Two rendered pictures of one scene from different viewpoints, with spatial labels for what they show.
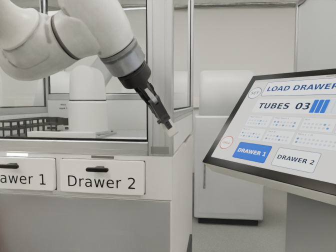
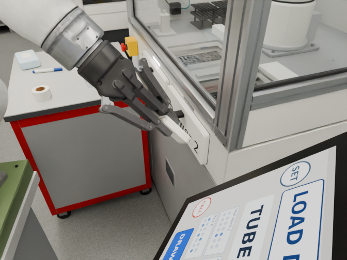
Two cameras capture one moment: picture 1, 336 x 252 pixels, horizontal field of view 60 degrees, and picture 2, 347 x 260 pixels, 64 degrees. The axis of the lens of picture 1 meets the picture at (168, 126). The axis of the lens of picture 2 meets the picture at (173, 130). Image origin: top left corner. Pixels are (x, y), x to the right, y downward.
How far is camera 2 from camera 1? 74 cm
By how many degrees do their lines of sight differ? 64
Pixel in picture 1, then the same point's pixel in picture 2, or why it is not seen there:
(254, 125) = (216, 228)
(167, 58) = (245, 10)
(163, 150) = (222, 138)
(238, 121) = (232, 196)
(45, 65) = not seen: hidden behind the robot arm
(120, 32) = (20, 28)
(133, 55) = (57, 53)
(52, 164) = (164, 85)
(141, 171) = (201, 143)
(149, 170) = (211, 146)
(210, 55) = not seen: outside the picture
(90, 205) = not seen: hidden behind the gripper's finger
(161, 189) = (216, 173)
